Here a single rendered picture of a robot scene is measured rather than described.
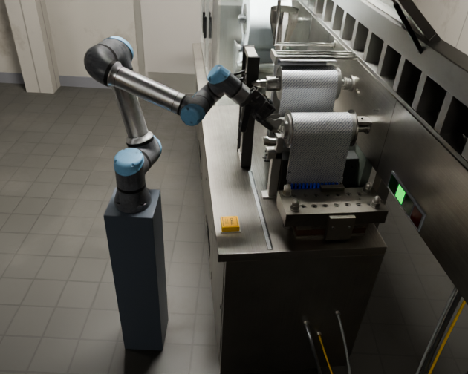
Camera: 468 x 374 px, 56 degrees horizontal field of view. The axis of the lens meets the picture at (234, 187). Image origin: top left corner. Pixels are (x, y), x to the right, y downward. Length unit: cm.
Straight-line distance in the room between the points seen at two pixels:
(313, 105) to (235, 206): 55
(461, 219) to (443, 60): 45
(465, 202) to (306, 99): 85
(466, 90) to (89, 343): 210
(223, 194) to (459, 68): 105
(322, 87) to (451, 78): 65
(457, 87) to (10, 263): 265
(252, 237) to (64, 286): 147
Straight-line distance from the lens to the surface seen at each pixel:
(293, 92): 187
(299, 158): 174
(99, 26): 513
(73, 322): 267
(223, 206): 186
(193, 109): 150
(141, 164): 176
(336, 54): 197
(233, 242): 169
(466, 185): 131
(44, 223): 335
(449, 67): 140
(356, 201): 178
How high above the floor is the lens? 204
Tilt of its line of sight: 35 degrees down
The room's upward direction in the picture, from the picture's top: 3 degrees clockwise
